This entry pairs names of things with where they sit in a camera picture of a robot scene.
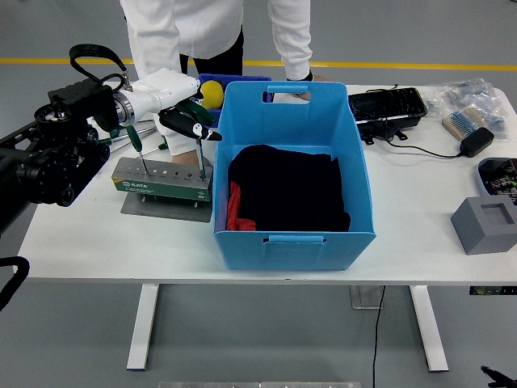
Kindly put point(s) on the person's right hand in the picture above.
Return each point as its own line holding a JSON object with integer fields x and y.
{"x": 186, "y": 158}

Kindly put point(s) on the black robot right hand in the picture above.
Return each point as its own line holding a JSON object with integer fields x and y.
{"x": 501, "y": 382}

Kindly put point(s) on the person's left hand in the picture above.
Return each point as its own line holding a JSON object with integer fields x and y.
{"x": 303, "y": 96}

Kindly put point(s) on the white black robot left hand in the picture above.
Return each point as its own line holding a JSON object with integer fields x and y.
{"x": 161, "y": 91}

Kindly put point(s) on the green SATA wrench holder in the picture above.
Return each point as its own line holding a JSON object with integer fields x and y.
{"x": 161, "y": 188}

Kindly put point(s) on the large light blue plastic box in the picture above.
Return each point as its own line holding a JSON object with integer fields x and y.
{"x": 291, "y": 254}

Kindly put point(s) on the person's left forearm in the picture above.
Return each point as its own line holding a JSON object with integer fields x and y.
{"x": 291, "y": 40}

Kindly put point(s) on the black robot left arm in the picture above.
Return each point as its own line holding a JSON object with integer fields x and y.
{"x": 48, "y": 161}

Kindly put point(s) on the person's right forearm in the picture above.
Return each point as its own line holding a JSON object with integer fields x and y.
{"x": 177, "y": 143}

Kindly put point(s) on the grey under-table control box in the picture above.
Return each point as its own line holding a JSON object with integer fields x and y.
{"x": 361, "y": 299}

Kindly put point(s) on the yellow ball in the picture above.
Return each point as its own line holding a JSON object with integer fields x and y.
{"x": 213, "y": 95}

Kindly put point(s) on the small dark blue bin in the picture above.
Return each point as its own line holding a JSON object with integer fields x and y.
{"x": 242, "y": 77}

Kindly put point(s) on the red cloth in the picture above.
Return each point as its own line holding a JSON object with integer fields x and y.
{"x": 234, "y": 202}

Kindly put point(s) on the black device with mounting tabs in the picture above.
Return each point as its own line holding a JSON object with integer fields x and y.
{"x": 369, "y": 135}

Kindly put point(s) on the person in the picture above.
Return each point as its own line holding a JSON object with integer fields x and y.
{"x": 202, "y": 24}

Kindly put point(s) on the black plastic tray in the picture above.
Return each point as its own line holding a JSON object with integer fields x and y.
{"x": 387, "y": 103}

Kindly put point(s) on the white table leg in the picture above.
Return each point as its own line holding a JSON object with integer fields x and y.
{"x": 141, "y": 327}
{"x": 428, "y": 327}

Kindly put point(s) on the black table control panel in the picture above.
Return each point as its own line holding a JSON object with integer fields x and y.
{"x": 484, "y": 290}

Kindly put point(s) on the black cloth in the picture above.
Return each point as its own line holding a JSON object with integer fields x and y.
{"x": 291, "y": 190}

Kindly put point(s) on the grey block with square recess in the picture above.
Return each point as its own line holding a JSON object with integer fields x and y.
{"x": 484, "y": 238}

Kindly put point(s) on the blue resistor strip bundle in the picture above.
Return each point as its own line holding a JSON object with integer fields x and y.
{"x": 462, "y": 121}

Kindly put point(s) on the clear plastic bags of parts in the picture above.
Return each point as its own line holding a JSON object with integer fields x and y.
{"x": 472, "y": 93}

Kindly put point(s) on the black power adapter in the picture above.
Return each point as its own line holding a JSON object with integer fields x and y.
{"x": 476, "y": 141}

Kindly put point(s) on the blue-rimmed parts tray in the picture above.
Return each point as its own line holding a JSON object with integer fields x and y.
{"x": 480, "y": 171}

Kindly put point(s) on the circuit board parts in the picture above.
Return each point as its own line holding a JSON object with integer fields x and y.
{"x": 501, "y": 182}

